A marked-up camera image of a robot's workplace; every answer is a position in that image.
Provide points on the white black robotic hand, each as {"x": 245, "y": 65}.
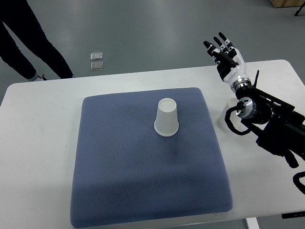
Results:
{"x": 229, "y": 62}

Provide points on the white paper cup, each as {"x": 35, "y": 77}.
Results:
{"x": 222, "y": 120}
{"x": 166, "y": 122}

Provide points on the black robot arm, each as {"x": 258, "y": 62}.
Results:
{"x": 278, "y": 127}

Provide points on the brown cardboard box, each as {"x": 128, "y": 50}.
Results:
{"x": 286, "y": 3}

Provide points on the black tripod leg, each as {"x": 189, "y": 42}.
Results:
{"x": 299, "y": 10}

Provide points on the white paper cup on cushion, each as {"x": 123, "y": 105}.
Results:
{"x": 166, "y": 122}

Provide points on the lower metal floor plate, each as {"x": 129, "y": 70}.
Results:
{"x": 96, "y": 65}

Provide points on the metal floor plate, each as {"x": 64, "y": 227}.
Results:
{"x": 96, "y": 65}
{"x": 96, "y": 56}

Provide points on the upper metal floor plate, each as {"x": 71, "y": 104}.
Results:
{"x": 96, "y": 56}

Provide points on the blue mesh cushion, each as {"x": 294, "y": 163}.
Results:
{"x": 125, "y": 171}

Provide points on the white table leg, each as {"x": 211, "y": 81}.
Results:
{"x": 252, "y": 223}

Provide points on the black table control panel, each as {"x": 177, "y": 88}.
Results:
{"x": 293, "y": 215}

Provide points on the person in black trousers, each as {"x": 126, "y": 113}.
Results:
{"x": 19, "y": 17}

